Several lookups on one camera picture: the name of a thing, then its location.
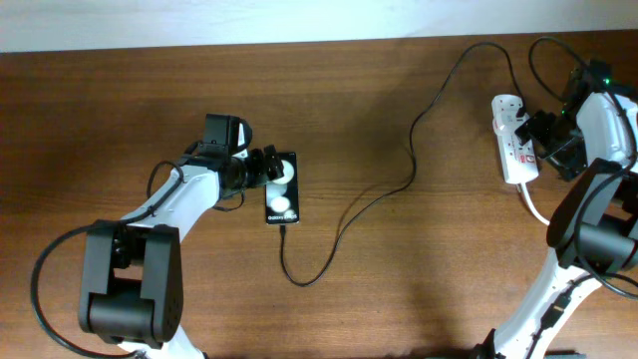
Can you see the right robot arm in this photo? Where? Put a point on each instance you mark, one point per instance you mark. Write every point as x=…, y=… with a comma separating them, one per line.
x=592, y=235

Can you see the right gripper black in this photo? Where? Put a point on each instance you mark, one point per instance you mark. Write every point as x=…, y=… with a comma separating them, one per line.
x=569, y=161

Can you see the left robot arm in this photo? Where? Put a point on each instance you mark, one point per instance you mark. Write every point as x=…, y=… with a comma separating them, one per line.
x=132, y=293

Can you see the white power strip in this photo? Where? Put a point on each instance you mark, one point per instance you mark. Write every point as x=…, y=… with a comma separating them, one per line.
x=518, y=160

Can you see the white usb charger plug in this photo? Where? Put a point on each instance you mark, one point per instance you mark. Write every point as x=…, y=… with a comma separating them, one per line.
x=508, y=114

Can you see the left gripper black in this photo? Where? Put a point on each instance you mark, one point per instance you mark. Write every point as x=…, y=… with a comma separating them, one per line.
x=260, y=172

